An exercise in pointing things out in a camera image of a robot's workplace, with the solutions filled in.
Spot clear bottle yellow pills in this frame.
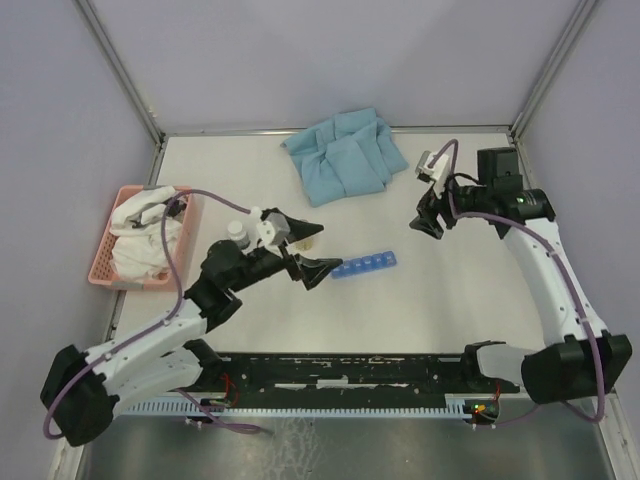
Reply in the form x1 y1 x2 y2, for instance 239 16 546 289
295 238 315 251

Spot white crumpled cloth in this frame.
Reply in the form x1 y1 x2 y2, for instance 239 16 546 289
110 186 177 281

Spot white cap dark pill bottle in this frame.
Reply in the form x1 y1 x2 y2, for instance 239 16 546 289
227 220 251 250

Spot blue weekly pill organizer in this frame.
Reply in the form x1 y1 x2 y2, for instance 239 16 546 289
330 251 397 279

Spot right aluminium corner post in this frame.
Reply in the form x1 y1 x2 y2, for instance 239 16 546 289
510 0 601 144

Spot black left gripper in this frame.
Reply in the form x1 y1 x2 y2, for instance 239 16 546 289
229 213 342 292

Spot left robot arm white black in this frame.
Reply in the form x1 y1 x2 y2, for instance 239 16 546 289
40 209 343 447

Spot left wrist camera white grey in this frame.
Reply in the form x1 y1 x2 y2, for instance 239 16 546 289
250 206 291 247

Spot left aluminium corner post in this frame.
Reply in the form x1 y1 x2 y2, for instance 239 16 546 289
72 0 165 145

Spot pink plastic basket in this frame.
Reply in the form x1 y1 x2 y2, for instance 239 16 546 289
88 185 198 292

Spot light blue cable duct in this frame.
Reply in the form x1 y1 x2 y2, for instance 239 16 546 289
124 390 471 419

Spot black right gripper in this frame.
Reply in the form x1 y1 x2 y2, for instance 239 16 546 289
408 168 491 240

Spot light blue folded cloth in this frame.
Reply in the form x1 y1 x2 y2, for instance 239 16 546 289
282 108 408 207

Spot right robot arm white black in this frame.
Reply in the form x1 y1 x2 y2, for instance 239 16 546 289
410 139 632 405

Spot aluminium corner post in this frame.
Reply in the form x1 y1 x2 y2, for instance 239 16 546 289
72 0 165 145
510 0 601 144

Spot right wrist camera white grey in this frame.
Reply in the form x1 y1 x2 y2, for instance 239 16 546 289
415 151 451 198

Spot wrist camera white grey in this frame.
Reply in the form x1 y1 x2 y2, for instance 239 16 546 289
415 151 451 198
250 206 291 247

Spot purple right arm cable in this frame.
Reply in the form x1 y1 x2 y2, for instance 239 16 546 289
424 138 609 431

